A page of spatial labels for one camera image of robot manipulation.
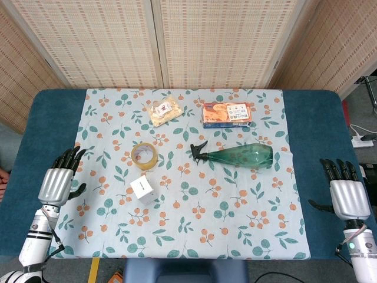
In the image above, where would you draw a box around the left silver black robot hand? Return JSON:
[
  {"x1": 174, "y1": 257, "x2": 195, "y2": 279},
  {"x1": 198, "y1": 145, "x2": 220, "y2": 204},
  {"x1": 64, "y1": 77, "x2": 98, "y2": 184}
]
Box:
[{"x1": 38, "y1": 146, "x2": 88, "y2": 207}]

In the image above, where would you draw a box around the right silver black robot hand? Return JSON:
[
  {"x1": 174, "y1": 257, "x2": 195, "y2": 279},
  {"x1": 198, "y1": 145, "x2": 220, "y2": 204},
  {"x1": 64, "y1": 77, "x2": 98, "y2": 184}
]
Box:
[{"x1": 307, "y1": 158, "x2": 371, "y2": 221}]

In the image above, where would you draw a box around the green spray bottle black trigger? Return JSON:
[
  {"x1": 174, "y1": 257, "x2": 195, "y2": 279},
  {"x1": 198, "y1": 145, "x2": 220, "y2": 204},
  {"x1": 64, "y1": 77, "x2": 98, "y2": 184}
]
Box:
[{"x1": 190, "y1": 140, "x2": 274, "y2": 170}]

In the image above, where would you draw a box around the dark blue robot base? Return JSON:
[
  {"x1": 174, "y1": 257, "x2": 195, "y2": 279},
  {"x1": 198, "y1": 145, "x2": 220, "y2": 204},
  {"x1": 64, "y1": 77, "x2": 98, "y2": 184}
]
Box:
[{"x1": 123, "y1": 259, "x2": 250, "y2": 283}]

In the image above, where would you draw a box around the black floor device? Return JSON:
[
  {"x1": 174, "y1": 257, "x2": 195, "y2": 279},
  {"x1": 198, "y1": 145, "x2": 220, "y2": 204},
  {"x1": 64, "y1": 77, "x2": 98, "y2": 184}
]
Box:
[{"x1": 359, "y1": 163, "x2": 377, "y2": 179}]

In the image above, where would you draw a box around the blue velvet table cover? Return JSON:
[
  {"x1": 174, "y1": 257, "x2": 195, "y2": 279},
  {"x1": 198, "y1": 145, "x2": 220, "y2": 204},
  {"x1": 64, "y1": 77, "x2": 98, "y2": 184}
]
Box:
[{"x1": 0, "y1": 89, "x2": 377, "y2": 261}]

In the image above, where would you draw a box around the white power strip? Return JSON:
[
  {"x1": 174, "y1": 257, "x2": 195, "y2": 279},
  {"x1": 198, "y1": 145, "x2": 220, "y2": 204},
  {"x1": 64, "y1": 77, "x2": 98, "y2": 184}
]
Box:
[{"x1": 351, "y1": 136, "x2": 375, "y2": 149}]

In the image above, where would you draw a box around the small white cardboard box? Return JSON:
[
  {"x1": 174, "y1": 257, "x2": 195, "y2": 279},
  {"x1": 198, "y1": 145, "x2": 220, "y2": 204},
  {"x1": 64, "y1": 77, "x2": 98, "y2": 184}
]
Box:
[{"x1": 130, "y1": 175, "x2": 156, "y2": 206}]

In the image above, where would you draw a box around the yellow floor tape strip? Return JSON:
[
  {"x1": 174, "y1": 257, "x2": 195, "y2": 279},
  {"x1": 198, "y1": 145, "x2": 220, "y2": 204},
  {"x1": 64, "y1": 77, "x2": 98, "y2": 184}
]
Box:
[{"x1": 87, "y1": 258, "x2": 101, "y2": 283}]

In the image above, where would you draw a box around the yellow packing tape roll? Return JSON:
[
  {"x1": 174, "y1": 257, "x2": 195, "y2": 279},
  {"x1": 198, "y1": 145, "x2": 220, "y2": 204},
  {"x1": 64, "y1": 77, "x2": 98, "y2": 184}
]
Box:
[{"x1": 130, "y1": 142, "x2": 159, "y2": 171}]

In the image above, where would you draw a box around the woven bamboo screen panel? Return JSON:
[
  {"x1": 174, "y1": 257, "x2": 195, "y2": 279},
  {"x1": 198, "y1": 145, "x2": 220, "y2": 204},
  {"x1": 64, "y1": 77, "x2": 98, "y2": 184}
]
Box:
[
  {"x1": 151, "y1": 0, "x2": 322, "y2": 89},
  {"x1": 4, "y1": 0, "x2": 164, "y2": 89},
  {"x1": 266, "y1": 0, "x2": 377, "y2": 100},
  {"x1": 0, "y1": 0, "x2": 67, "y2": 135}
]

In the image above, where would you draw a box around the clear snack bag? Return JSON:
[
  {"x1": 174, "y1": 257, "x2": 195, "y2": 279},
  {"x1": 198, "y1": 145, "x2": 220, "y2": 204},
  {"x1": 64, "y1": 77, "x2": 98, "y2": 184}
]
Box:
[{"x1": 146, "y1": 94, "x2": 183, "y2": 128}]

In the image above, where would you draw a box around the floral fruit print tablecloth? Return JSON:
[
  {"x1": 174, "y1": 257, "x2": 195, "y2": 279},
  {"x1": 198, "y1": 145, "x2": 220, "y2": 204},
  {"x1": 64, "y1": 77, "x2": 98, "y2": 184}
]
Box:
[{"x1": 49, "y1": 87, "x2": 312, "y2": 260}]

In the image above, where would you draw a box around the orange blue carton box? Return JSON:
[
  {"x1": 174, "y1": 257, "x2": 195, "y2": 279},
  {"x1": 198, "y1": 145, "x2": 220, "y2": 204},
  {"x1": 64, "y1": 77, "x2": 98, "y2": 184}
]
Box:
[{"x1": 201, "y1": 101, "x2": 256, "y2": 130}]

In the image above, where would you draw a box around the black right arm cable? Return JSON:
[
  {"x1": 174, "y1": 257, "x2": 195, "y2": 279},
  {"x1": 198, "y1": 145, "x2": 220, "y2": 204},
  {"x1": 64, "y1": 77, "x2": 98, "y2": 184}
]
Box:
[{"x1": 335, "y1": 223, "x2": 368, "y2": 268}]

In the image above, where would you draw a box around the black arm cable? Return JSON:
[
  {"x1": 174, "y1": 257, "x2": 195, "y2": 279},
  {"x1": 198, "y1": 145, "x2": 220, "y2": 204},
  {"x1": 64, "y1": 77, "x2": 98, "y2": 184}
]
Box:
[
  {"x1": 42, "y1": 210, "x2": 66, "y2": 262},
  {"x1": 335, "y1": 223, "x2": 368, "y2": 268}
]

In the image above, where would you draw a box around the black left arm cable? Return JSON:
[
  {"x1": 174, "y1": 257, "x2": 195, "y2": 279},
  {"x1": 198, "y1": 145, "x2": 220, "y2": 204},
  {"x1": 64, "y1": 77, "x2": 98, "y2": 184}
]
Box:
[{"x1": 42, "y1": 210, "x2": 66, "y2": 262}]

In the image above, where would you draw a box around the white power cable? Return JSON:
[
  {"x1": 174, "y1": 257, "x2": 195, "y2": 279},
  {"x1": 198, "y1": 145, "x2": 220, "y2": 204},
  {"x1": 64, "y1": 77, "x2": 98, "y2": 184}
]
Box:
[{"x1": 349, "y1": 123, "x2": 366, "y2": 139}]

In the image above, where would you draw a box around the black floor cable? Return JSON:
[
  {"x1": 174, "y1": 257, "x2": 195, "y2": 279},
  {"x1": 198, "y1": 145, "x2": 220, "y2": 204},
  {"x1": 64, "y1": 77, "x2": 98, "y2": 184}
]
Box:
[{"x1": 252, "y1": 271, "x2": 298, "y2": 283}]

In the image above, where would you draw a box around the metal frame stand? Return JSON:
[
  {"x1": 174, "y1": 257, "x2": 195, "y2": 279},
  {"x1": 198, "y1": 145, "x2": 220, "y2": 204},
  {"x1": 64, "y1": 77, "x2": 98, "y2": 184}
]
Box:
[{"x1": 355, "y1": 75, "x2": 377, "y2": 116}]

